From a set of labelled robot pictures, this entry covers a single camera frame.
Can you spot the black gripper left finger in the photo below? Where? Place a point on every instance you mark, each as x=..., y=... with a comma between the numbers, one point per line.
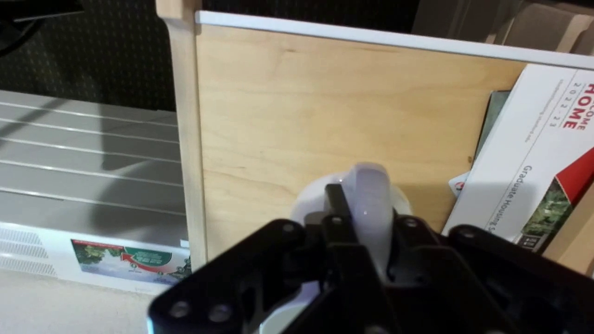
x=345, y=261

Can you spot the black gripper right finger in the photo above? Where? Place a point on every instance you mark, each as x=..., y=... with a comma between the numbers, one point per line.
x=493, y=285

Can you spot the white ceramic mug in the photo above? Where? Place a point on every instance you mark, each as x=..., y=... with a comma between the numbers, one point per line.
x=371, y=205

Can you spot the white brochure with red print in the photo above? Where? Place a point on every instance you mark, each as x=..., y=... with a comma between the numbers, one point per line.
x=525, y=149

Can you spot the wooden pull-out tray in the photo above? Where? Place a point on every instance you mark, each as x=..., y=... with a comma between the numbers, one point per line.
x=297, y=118

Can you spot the green leaflet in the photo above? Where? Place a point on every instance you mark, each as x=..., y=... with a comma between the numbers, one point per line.
x=493, y=121

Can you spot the green and red picture card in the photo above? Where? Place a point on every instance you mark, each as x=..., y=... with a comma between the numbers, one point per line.
x=131, y=261

